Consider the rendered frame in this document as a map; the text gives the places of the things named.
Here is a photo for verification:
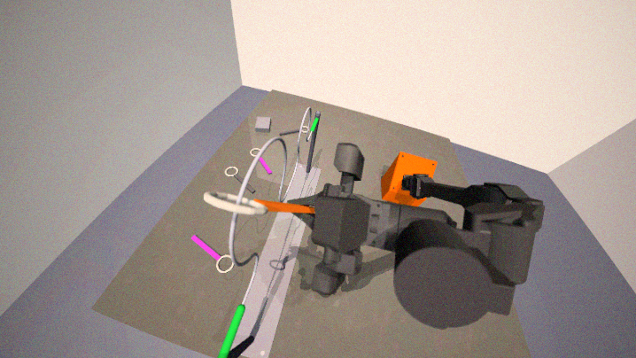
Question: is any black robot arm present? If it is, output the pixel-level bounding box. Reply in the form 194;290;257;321
311;174;545;330

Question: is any magenta handle with white loop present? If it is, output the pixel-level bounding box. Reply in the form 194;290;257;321
191;236;234;273
250;148;272;174

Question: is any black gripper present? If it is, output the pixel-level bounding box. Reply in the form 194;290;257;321
287;143;400;295

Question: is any thin dark grey wire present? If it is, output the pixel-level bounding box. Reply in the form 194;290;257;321
218;107;321;358

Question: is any cream ring with orange handle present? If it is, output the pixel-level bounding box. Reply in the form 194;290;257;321
204;191;315;215

